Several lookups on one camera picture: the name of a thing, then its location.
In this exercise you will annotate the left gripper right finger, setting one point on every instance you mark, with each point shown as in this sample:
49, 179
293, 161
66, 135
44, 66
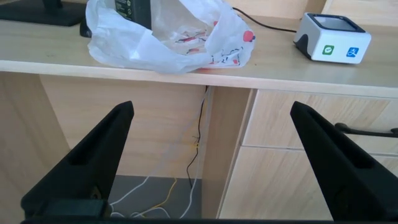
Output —
342, 168

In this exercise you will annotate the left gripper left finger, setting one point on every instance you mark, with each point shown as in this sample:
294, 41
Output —
93, 161

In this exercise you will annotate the white barcode scanner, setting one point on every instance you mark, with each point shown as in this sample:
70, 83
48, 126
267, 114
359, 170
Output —
332, 37

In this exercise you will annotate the white plastic shopping bag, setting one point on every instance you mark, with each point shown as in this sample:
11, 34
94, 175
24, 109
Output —
174, 37

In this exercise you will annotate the wooden counter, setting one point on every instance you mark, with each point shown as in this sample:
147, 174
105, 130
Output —
124, 93

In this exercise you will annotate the black monitor stand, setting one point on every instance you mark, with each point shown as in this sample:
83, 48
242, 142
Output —
43, 12

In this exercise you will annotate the black power adapter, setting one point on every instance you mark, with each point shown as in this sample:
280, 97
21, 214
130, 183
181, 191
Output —
133, 9

